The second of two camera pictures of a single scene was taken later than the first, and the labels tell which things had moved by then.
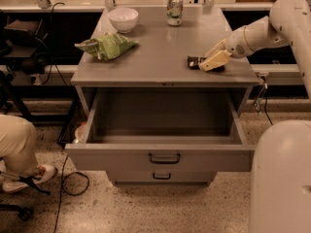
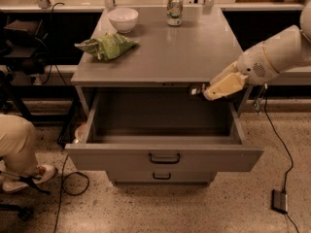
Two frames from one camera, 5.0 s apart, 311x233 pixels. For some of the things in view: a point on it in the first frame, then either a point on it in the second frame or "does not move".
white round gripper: [235, 45] to [254, 64]
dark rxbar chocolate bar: [194, 61] to [196, 90]
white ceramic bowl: [123, 18] does not move
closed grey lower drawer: [161, 178] does not move
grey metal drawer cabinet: [152, 116] does not move
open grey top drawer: [162, 131] does not move
